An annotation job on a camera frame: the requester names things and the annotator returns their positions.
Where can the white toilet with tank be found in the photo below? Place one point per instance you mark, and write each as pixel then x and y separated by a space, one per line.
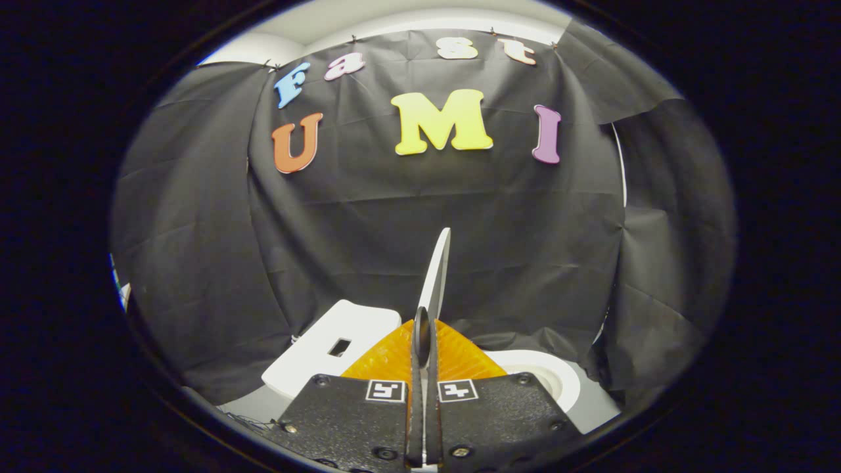
pixel 302 371

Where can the white toilet lid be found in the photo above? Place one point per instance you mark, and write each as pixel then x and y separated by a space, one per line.
pixel 437 282

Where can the black backdrop cloth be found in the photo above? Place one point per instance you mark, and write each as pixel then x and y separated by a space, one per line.
pixel 368 223

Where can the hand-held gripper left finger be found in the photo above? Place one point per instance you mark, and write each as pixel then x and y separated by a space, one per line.
pixel 348 414

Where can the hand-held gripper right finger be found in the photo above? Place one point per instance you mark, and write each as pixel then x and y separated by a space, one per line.
pixel 499 414

